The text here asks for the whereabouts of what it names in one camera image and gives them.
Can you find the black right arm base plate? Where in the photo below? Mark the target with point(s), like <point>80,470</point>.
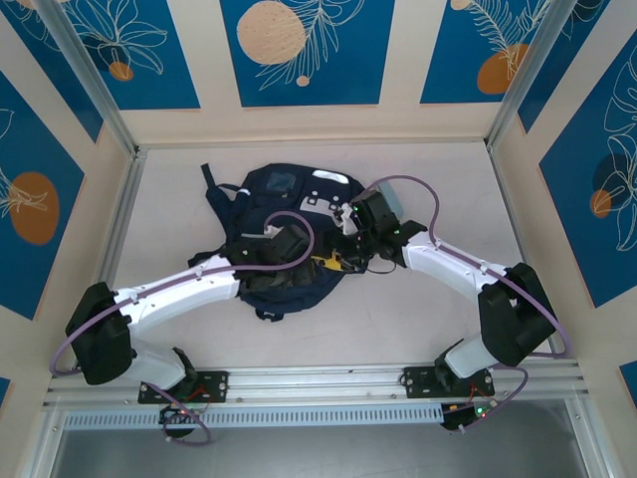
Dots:
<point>418,381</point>

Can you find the aluminium frame post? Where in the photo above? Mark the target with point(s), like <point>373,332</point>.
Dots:
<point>94,84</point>
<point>522,74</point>

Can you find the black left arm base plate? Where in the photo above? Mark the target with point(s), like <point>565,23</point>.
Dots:
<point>219,386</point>

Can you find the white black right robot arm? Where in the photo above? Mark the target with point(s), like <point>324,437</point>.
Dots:
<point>448,264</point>

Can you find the aluminium side rail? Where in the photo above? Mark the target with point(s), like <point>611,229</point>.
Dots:
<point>124,209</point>

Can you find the aluminium mounting rail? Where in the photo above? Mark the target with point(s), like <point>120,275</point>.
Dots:
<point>308,378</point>

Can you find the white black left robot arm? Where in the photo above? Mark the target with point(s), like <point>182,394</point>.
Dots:
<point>174,294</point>

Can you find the grey metal sheet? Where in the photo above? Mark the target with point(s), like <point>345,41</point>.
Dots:
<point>318,453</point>

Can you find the navy blue backpack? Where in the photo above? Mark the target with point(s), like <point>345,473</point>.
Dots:
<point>259,204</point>

